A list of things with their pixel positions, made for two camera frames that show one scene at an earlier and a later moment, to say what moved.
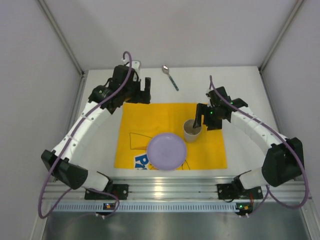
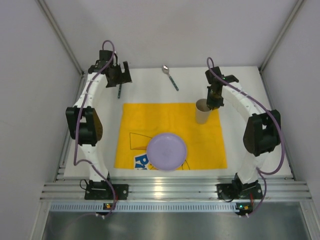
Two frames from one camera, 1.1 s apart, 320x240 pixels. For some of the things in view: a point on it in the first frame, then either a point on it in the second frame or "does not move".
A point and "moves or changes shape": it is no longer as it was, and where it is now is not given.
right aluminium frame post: x=298 y=8 does not move
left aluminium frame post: x=58 y=31 does not move
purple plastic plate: x=166 y=151 does not move
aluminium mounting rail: x=148 y=188 does not move
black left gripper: x=141 y=92 to x=118 y=80
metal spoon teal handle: x=166 y=70 does not move
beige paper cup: x=191 y=134 moves or changes shape
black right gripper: x=204 y=116 to x=215 y=100
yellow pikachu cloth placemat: x=138 y=123 does not move
